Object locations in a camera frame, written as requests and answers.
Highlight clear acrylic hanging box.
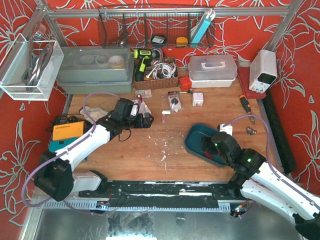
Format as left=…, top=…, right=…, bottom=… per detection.
left=0, top=34, right=64, bottom=101

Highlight teal device box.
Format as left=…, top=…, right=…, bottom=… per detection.
left=48, top=137, right=77, bottom=152

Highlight red spring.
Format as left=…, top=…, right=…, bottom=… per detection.
left=203, top=151, right=214, bottom=160
left=136, top=94, right=143, bottom=103

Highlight black wire shelf basket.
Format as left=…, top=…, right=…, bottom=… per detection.
left=97, top=3, right=215, bottom=48

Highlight white peg board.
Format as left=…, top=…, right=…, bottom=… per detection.
left=133, top=99, right=151, bottom=118

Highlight white cables in basket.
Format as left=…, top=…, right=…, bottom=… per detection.
left=147, top=62, right=177, bottom=80

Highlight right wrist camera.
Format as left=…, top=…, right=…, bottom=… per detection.
left=217, top=123, right=233, bottom=136

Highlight white wall plug adapter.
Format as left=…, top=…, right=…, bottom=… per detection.
left=192, top=92, right=204, bottom=107

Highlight small metal bracket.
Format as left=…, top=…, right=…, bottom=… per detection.
left=246, top=126, right=257, bottom=136

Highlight orange device box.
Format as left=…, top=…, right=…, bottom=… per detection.
left=52, top=121, right=84, bottom=141

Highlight bagged round dial part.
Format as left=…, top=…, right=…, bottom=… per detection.
left=161, top=91, right=182, bottom=114

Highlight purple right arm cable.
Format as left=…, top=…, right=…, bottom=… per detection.
left=222, top=114, right=320, bottom=218

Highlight beige work glove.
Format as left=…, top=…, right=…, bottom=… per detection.
left=79, top=105, right=108, bottom=124

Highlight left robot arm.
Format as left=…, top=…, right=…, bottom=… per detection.
left=33, top=98, right=154, bottom=202

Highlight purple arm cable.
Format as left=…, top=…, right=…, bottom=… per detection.
left=20, top=91, right=121, bottom=216
left=222, top=114, right=320, bottom=218

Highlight yellow green cordless drill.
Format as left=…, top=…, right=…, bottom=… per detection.
left=133, top=48, right=163, bottom=82

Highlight red book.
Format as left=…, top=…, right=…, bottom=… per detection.
left=237, top=66, right=267, bottom=100

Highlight white power supply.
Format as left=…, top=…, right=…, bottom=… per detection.
left=248, top=49, right=277, bottom=94

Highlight yellow tape measure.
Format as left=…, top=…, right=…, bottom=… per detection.
left=176, top=36, right=189, bottom=48

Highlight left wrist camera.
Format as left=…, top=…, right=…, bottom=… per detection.
left=130, top=99, right=141, bottom=118

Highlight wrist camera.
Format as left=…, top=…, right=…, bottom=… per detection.
left=217, top=123, right=233, bottom=136
left=130, top=99, right=141, bottom=118

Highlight red small box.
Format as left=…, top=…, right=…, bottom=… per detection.
left=178, top=76, right=192, bottom=92

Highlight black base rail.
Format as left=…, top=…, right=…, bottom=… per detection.
left=78, top=180, right=246, bottom=209

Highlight teal plastic tray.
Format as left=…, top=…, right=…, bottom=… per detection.
left=184, top=123, right=228, bottom=168

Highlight orange handled screwdriver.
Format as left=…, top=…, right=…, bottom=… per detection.
left=239, top=94, right=256, bottom=125

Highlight white toolbox with handle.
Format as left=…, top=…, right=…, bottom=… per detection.
left=188, top=54, right=238, bottom=88

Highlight small clear labelled box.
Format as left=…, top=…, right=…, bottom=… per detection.
left=135, top=89, right=152, bottom=99

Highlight woven basket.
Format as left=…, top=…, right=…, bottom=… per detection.
left=132, top=69, right=179, bottom=90

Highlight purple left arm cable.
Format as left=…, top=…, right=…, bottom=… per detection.
left=20, top=91, right=121, bottom=216

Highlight blue white power strip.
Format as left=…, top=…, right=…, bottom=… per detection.
left=190, top=8, right=216, bottom=48

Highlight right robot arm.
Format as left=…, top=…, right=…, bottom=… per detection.
left=201, top=131, right=320, bottom=240

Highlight grey plastic storage box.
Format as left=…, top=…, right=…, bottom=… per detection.
left=56, top=46, right=134, bottom=95

